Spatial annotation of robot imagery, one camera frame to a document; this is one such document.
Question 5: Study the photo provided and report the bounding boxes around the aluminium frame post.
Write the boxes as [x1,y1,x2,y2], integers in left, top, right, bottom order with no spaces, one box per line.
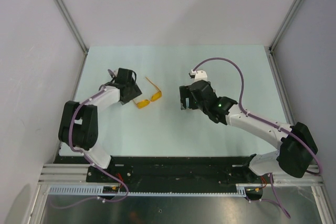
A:
[54,0,88,56]
[268,0,305,52]

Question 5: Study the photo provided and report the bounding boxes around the right aluminium frame post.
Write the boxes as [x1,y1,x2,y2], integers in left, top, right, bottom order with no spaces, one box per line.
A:
[268,0,305,52]

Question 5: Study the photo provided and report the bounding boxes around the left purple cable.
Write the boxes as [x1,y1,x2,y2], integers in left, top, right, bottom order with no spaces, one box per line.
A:
[49,68,129,209]

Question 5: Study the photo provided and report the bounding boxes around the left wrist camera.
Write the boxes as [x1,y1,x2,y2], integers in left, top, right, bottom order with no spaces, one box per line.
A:
[108,69,118,78]

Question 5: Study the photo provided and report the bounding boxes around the orange sunglasses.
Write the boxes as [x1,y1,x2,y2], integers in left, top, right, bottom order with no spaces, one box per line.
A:
[133,77,162,109]

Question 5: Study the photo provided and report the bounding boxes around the grey slotted cable duct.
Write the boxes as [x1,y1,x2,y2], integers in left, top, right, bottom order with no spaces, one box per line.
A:
[47,184,263,198]

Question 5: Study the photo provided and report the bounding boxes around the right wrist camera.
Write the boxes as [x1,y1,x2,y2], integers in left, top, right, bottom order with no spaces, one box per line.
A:
[189,70,208,82]

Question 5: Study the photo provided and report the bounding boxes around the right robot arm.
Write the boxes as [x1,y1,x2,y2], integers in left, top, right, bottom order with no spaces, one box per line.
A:
[179,80,318,183]

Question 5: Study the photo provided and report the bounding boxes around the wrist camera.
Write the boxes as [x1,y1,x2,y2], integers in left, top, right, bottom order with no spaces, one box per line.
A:
[108,69,118,78]
[189,70,208,82]

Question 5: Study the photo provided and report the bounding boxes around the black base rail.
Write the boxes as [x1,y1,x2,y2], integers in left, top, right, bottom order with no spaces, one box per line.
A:
[52,155,308,193]

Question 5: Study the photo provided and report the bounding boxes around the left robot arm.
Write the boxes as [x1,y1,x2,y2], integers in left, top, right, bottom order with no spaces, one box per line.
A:
[58,68,142,182]

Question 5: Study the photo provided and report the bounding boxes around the left aluminium frame post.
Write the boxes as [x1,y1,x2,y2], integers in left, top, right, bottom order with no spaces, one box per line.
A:
[54,0,88,56]

